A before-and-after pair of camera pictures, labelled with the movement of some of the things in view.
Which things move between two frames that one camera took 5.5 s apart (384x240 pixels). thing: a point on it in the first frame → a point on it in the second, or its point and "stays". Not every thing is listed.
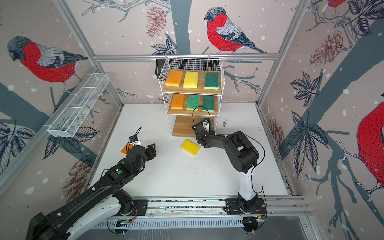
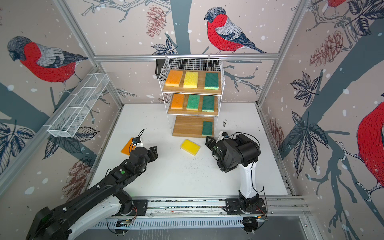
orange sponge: (173, 78) stays
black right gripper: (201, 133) → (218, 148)
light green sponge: (193, 102) stays
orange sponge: (177, 101) stays
